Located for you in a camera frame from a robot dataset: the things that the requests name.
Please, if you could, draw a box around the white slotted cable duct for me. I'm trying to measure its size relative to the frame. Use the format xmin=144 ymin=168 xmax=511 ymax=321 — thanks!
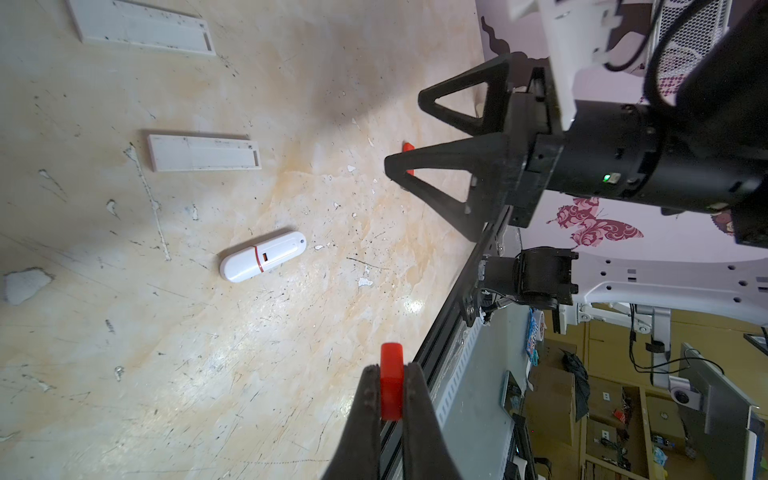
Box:
xmin=431 ymin=321 xmax=483 ymax=428

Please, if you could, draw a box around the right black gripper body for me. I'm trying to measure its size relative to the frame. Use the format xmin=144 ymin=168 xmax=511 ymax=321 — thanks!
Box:
xmin=503 ymin=59 xmax=665 ymax=227

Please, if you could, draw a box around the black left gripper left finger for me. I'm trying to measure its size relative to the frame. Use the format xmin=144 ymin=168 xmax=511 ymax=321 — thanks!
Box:
xmin=322 ymin=365 xmax=381 ymax=480

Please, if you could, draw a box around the white usb drive rounded body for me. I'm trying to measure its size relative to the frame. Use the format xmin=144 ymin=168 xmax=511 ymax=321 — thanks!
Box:
xmin=219 ymin=231 xmax=307 ymax=283

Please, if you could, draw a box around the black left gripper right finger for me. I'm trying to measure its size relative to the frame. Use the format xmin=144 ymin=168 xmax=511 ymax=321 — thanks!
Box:
xmin=402 ymin=363 xmax=461 ymax=480

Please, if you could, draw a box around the red usb cap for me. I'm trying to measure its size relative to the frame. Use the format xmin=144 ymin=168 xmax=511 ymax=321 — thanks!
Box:
xmin=379 ymin=342 xmax=405 ymax=422

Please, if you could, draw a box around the white usb drive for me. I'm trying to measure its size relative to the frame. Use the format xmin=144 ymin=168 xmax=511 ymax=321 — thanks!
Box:
xmin=67 ymin=0 xmax=216 ymax=56
xmin=147 ymin=134 xmax=261 ymax=173

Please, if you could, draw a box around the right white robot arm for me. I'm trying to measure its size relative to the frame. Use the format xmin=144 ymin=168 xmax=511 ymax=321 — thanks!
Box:
xmin=384 ymin=1 xmax=767 ymax=324

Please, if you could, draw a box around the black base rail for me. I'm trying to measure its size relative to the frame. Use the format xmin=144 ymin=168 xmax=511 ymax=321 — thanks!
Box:
xmin=413 ymin=207 xmax=512 ymax=427

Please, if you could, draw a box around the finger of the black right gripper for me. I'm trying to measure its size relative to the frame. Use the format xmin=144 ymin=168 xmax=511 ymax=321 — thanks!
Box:
xmin=384 ymin=133 xmax=514 ymax=242
xmin=418 ymin=54 xmax=511 ymax=136

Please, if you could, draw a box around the red usb drive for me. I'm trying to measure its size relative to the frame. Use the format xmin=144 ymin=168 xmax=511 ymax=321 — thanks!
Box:
xmin=401 ymin=141 xmax=415 ymax=175

